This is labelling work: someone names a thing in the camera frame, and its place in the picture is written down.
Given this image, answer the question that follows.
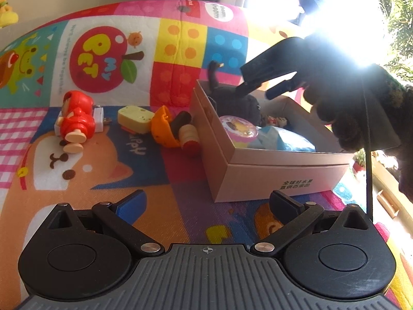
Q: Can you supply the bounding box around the small potted plant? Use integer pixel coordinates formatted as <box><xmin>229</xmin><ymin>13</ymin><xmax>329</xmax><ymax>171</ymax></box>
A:
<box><xmin>352</xmin><ymin>150</ymin><xmax>368</xmax><ymax>175</ymax></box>

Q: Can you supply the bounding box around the light wooden frame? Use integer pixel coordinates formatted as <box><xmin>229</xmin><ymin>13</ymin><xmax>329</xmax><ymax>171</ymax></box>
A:
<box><xmin>376</xmin><ymin>187</ymin><xmax>401</xmax><ymax>218</ymax></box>

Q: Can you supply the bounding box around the red hooded doll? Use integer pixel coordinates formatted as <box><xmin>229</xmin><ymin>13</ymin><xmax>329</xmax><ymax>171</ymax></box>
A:
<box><xmin>58</xmin><ymin>90</ymin><xmax>97</xmax><ymax>154</ymax></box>

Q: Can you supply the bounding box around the yellow cheese toy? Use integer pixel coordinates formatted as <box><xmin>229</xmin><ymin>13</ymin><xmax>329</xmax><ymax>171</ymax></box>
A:
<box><xmin>117</xmin><ymin>105</ymin><xmax>155</xmax><ymax>134</ymax></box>

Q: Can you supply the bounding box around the blue and white packet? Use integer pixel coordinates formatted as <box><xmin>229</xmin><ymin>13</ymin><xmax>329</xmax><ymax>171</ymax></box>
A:
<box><xmin>256</xmin><ymin>124</ymin><xmax>317</xmax><ymax>152</ymax></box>

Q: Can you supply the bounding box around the green leafy plant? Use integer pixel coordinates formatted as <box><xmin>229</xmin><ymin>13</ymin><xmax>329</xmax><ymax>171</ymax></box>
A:
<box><xmin>377</xmin><ymin>0</ymin><xmax>413</xmax><ymax>84</ymax></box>

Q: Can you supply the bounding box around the brown and red toy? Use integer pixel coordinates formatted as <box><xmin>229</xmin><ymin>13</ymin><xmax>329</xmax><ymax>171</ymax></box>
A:
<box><xmin>169</xmin><ymin>111</ymin><xmax>201</xmax><ymax>156</ymax></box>

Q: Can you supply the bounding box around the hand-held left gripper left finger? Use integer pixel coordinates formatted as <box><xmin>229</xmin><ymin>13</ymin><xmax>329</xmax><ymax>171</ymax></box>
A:
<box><xmin>47</xmin><ymin>190</ymin><xmax>165</xmax><ymax>259</ymax></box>

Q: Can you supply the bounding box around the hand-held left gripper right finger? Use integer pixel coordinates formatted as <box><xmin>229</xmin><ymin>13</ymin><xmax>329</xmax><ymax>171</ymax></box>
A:
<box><xmin>252</xmin><ymin>190</ymin><xmax>371</xmax><ymax>259</ymax></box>

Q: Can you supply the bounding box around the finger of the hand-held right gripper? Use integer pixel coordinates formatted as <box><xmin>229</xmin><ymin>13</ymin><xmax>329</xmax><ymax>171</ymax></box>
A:
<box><xmin>265</xmin><ymin>73</ymin><xmax>310</xmax><ymax>101</ymax></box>
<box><xmin>235</xmin><ymin>36</ymin><xmax>312</xmax><ymax>98</ymax></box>

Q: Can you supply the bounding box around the pink cardboard box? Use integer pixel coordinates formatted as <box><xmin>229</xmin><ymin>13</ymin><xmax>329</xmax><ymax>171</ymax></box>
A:
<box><xmin>192</xmin><ymin>79</ymin><xmax>355</xmax><ymax>203</ymax></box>

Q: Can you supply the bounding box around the person's right hand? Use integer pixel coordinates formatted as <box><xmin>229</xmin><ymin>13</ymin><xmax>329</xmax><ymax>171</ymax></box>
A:
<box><xmin>305</xmin><ymin>86</ymin><xmax>365</xmax><ymax>151</ymax></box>

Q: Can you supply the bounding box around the orange pumpkin shell toy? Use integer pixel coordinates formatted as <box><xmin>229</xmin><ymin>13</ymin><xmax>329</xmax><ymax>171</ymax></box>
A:
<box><xmin>151</xmin><ymin>106</ymin><xmax>181</xmax><ymax>148</ymax></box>

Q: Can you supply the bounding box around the dark hanging cloth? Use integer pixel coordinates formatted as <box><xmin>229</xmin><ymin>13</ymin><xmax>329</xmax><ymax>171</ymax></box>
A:
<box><xmin>300</xmin><ymin>0</ymin><xmax>323</xmax><ymax>26</ymax></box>

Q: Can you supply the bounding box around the small brown-haired figurine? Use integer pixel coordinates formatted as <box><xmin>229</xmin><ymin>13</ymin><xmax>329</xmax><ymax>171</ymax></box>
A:
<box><xmin>266</xmin><ymin>114</ymin><xmax>289</xmax><ymax>128</ymax></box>

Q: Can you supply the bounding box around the white battery charger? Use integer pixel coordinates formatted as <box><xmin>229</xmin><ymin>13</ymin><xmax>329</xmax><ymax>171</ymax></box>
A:
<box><xmin>54</xmin><ymin>105</ymin><xmax>113</xmax><ymax>136</ymax></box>

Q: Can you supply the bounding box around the colourful cartoon play mat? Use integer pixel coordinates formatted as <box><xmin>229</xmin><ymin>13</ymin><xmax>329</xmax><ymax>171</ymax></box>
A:
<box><xmin>0</xmin><ymin>0</ymin><xmax>413</xmax><ymax>310</ymax></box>

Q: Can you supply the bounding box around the black plush toy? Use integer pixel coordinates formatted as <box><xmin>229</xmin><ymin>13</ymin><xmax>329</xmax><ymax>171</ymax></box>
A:
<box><xmin>206</xmin><ymin>61</ymin><xmax>262</xmax><ymax>126</ymax></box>

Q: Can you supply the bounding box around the person's right forearm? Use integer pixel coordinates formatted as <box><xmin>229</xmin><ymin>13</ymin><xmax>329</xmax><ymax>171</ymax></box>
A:
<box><xmin>381</xmin><ymin>66</ymin><xmax>413</xmax><ymax>201</ymax></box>

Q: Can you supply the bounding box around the yellow-green plush toy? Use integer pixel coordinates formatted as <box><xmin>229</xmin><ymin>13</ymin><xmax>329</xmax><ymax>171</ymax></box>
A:
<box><xmin>0</xmin><ymin>0</ymin><xmax>20</xmax><ymax>28</ymax></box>

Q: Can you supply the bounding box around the black cable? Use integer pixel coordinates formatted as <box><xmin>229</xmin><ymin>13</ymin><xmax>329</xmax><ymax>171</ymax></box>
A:
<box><xmin>363</xmin><ymin>81</ymin><xmax>375</xmax><ymax>223</ymax></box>

